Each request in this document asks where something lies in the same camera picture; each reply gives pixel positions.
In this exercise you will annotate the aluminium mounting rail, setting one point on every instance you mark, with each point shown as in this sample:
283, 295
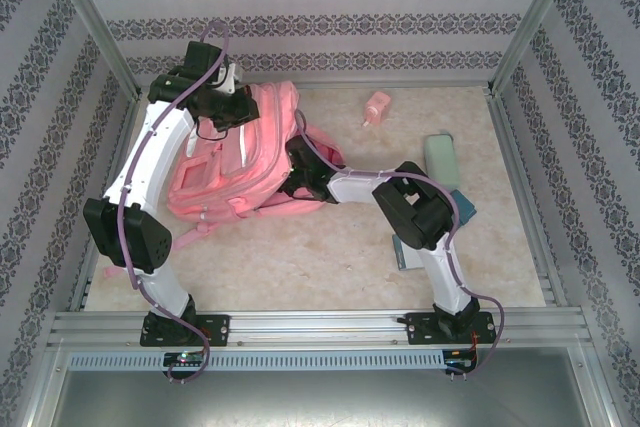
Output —
315, 327

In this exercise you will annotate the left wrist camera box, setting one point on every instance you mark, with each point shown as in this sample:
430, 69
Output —
229, 82

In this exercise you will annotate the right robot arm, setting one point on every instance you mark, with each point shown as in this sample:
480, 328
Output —
415, 212

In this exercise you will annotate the mint green pouch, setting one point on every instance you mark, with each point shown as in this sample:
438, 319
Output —
440, 159

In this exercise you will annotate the small pink bottle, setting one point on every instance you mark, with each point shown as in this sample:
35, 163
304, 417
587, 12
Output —
377, 107

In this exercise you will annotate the pink backpack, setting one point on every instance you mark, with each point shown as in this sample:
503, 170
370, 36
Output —
225, 172

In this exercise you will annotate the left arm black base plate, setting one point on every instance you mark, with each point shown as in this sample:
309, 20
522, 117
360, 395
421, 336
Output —
215, 329

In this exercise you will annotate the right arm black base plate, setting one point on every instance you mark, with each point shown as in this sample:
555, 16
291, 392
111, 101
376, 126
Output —
420, 329

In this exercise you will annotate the aluminium side rail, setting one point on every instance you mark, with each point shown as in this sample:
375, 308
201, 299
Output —
127, 122
506, 137

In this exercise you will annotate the grey notebook teal spine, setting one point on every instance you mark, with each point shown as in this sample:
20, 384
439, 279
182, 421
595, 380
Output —
405, 257

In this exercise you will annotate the aluminium frame post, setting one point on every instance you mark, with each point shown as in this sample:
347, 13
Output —
529, 22
96, 22

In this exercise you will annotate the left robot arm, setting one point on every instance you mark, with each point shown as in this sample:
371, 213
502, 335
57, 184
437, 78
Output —
150, 157

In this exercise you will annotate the aluminium frame crossbar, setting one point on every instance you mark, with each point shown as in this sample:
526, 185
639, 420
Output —
400, 84

